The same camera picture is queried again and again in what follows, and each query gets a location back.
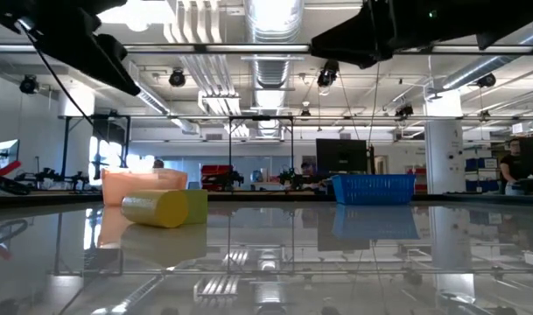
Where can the large black monitor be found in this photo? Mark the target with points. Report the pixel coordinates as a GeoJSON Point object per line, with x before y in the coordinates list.
{"type": "Point", "coordinates": [340, 155]}

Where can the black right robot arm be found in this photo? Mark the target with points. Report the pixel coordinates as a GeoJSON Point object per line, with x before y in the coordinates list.
{"type": "Point", "coordinates": [467, 17]}

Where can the person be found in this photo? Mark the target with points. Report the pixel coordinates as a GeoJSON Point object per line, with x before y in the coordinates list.
{"type": "Point", "coordinates": [307, 168]}
{"type": "Point", "coordinates": [511, 166]}
{"type": "Point", "coordinates": [158, 164]}

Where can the background robot arms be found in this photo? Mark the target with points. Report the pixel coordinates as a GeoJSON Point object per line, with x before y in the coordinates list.
{"type": "Point", "coordinates": [51, 175]}

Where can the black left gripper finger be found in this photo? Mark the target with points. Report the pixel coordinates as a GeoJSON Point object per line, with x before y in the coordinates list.
{"type": "Point", "coordinates": [113, 65]}

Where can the red tool chest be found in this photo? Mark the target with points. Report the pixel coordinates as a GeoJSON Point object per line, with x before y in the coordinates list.
{"type": "Point", "coordinates": [215, 170]}

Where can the yellow cylinder block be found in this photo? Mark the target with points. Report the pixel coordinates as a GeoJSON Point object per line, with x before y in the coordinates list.
{"type": "Point", "coordinates": [156, 209]}

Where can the blue plastic mesh basket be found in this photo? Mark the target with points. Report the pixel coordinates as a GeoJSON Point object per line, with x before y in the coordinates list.
{"type": "Point", "coordinates": [373, 190]}

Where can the silver air duct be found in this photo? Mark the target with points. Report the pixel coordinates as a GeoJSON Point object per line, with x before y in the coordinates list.
{"type": "Point", "coordinates": [272, 70]}

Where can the small lit monitor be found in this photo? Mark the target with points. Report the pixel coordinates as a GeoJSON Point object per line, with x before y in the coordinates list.
{"type": "Point", "coordinates": [8, 153]}

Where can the black ceiling camera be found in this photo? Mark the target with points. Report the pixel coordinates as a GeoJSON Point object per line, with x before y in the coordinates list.
{"type": "Point", "coordinates": [328, 72]}
{"type": "Point", "coordinates": [177, 79]}
{"type": "Point", "coordinates": [29, 84]}
{"type": "Point", "coordinates": [486, 80]}
{"type": "Point", "coordinates": [404, 111]}

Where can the blue storage bins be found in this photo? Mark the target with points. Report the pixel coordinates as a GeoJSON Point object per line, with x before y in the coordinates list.
{"type": "Point", "coordinates": [480, 164]}

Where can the orange translucent plastic bin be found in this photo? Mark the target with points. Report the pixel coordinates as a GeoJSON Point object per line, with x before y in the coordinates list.
{"type": "Point", "coordinates": [130, 186]}

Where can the small green block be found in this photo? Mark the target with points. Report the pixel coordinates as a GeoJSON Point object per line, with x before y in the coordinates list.
{"type": "Point", "coordinates": [198, 205]}

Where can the overhead light bar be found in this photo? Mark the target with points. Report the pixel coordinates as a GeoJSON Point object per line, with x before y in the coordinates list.
{"type": "Point", "coordinates": [257, 48]}

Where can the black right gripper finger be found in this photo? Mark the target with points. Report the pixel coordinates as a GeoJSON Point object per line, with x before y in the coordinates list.
{"type": "Point", "coordinates": [345, 44]}

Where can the red flat bar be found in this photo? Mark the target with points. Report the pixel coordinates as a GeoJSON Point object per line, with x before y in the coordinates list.
{"type": "Point", "coordinates": [8, 168]}

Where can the black background workstation frame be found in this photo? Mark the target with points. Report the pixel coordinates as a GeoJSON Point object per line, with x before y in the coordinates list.
{"type": "Point", "coordinates": [261, 117]}
{"type": "Point", "coordinates": [65, 149]}

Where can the white building pillar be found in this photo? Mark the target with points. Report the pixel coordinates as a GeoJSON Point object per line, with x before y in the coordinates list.
{"type": "Point", "coordinates": [443, 153]}

